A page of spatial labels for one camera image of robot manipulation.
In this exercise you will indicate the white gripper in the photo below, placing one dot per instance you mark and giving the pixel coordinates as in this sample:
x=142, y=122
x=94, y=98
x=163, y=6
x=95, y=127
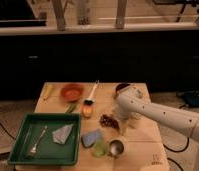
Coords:
x=123, y=115

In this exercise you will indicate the dark red grapes bunch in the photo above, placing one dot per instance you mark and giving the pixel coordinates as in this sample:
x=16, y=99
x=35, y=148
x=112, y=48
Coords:
x=107, y=121

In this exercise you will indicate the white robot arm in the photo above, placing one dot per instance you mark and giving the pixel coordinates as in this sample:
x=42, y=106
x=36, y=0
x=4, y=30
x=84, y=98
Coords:
x=184, y=121

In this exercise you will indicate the black bowl with sponge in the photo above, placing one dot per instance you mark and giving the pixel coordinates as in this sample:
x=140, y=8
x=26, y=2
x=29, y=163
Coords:
x=120, y=87

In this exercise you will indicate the red bowl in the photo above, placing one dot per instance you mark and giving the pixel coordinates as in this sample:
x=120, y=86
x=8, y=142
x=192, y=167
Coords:
x=72, y=92

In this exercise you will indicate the small metal cup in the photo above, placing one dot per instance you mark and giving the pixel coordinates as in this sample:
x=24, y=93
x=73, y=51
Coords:
x=116, y=148

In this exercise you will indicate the green plastic cup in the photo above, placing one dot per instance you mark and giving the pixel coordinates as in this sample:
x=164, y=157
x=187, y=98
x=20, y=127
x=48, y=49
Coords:
x=100, y=149

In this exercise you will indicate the blue sponge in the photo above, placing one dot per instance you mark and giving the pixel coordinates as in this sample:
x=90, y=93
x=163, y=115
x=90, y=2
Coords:
x=90, y=138

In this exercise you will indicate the orange toy carrot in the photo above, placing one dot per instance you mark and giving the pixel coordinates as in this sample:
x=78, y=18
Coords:
x=87, y=111

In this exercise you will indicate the green pepper toy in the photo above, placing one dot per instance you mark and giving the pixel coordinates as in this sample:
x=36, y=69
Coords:
x=71, y=108

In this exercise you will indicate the grey folded cloth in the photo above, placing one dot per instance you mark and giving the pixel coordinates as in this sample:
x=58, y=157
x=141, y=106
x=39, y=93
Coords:
x=61, y=135

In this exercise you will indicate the blue black bag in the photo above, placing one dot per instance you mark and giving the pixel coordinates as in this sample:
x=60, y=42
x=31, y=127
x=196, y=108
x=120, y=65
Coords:
x=191, y=99

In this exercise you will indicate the yellow banana toy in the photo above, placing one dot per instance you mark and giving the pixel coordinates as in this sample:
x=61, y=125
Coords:
x=48, y=90

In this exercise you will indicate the green plastic tray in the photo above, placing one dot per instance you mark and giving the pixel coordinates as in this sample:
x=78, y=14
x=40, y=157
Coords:
x=48, y=153

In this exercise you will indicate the metal fork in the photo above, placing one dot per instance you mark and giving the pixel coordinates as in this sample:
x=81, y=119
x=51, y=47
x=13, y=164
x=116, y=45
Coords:
x=32, y=152

